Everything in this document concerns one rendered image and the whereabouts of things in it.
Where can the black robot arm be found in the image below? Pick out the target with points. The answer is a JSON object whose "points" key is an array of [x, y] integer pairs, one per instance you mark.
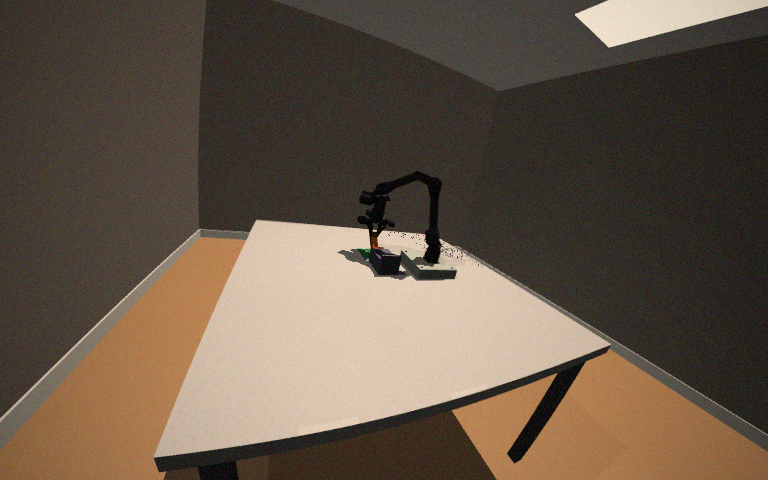
{"points": [[432, 238]]}

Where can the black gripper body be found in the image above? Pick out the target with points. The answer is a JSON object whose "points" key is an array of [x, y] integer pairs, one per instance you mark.
{"points": [[377, 215]]}

